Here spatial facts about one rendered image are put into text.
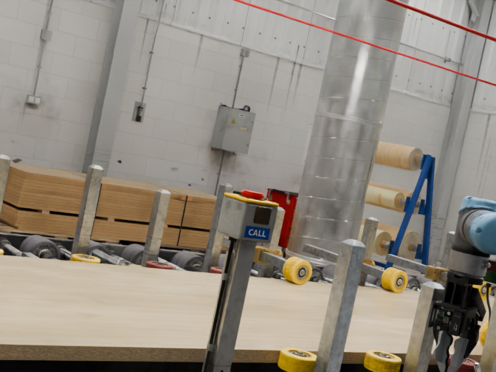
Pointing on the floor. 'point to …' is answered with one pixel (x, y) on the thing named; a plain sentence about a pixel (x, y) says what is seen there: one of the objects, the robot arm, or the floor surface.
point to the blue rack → (418, 213)
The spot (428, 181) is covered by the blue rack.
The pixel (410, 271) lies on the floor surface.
